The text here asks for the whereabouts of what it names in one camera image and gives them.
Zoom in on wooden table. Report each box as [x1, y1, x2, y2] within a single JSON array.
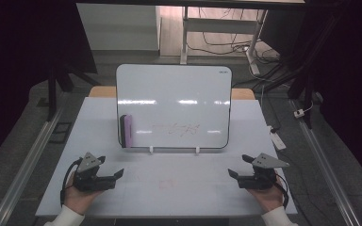
[[89, 86, 256, 101]]

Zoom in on purple whiteboard eraser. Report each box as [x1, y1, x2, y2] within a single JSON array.
[[119, 114, 134, 149]]

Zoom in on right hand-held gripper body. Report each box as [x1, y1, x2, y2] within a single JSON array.
[[238, 153, 290, 191]]

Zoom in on white whiteboard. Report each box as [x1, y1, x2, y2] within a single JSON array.
[[115, 63, 234, 151]]

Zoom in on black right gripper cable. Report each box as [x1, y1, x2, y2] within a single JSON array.
[[272, 173, 290, 210]]

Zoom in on person's right hand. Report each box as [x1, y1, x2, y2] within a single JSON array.
[[246, 177, 285, 215]]

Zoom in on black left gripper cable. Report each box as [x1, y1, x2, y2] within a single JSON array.
[[59, 158, 83, 208]]

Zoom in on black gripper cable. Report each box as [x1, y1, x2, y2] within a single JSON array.
[[59, 158, 83, 208], [272, 173, 290, 210]]

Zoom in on white power strip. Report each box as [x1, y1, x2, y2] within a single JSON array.
[[267, 125, 288, 152]]

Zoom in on black floor plate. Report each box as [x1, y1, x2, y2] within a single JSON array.
[[48, 121, 74, 145]]

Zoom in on aluminium rail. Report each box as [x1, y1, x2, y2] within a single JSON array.
[[0, 106, 66, 226], [289, 99, 362, 226]]

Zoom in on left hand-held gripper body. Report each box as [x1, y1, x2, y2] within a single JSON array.
[[72, 152, 118, 193]]

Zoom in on white desk frame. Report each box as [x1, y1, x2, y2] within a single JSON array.
[[179, 6, 270, 76]]

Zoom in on black floor cables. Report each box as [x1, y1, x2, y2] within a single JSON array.
[[187, 8, 281, 62]]

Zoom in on person's left hand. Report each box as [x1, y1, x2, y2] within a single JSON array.
[[63, 178, 105, 216]]

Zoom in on black metal stand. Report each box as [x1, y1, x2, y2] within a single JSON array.
[[253, 12, 343, 130], [45, 59, 99, 122]]

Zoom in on white cabinet panel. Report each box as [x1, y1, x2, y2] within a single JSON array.
[[76, 3, 162, 52]]

